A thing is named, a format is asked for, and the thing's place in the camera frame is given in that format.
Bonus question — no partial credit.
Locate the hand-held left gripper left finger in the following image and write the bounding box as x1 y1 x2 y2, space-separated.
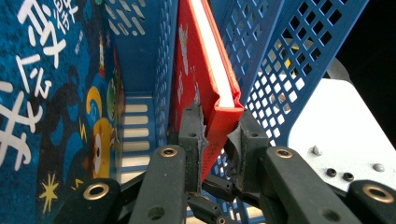
177 104 208 194

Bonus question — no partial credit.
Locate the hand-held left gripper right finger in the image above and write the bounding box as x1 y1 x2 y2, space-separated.
224 109 272 194

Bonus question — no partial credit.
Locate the red picture book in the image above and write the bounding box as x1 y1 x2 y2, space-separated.
169 0 246 183

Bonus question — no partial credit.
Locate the blue plastic file rack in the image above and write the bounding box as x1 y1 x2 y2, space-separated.
99 0 370 224

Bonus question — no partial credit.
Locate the blue picture book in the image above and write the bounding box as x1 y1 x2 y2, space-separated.
0 0 125 224

